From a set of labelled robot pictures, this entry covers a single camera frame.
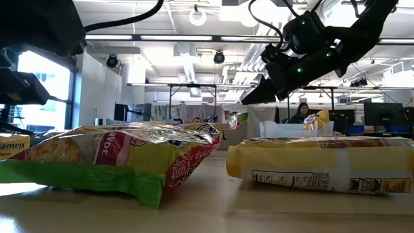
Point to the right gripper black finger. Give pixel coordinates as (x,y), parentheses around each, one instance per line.
(268,98)
(263,87)

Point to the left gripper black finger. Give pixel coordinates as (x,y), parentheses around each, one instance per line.
(19,90)

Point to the green red Maruchan noodle pack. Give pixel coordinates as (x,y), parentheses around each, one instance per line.
(242,117)
(129,155)

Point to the yellow Maruchan noodle pack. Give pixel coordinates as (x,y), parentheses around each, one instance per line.
(13,145)
(318,119)
(307,161)

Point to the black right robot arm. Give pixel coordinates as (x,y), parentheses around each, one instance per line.
(365,26)

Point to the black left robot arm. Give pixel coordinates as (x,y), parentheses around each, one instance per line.
(32,26)

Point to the dark window-side equipment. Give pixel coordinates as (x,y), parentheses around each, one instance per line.
(4,113)

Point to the person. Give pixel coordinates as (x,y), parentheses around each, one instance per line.
(300,111)
(196,120)

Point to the large bright window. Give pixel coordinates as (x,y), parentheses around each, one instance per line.
(48,116)

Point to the black ceiling spotlight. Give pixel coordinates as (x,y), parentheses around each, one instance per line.
(112,61)
(219,58)

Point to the light grey plastic bin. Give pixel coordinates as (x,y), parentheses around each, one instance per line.
(234,139)

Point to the black ceiling track lights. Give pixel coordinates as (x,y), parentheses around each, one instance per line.
(359,82)

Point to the black computer monitor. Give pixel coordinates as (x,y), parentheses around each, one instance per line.
(343,116)
(120,112)
(145,111)
(383,113)

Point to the blue storage boxes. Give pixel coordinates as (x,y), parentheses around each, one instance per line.
(355,129)

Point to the white fabric screen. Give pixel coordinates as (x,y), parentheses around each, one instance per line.
(181,111)

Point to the long ceiling light strip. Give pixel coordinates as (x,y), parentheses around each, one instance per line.
(174,37)

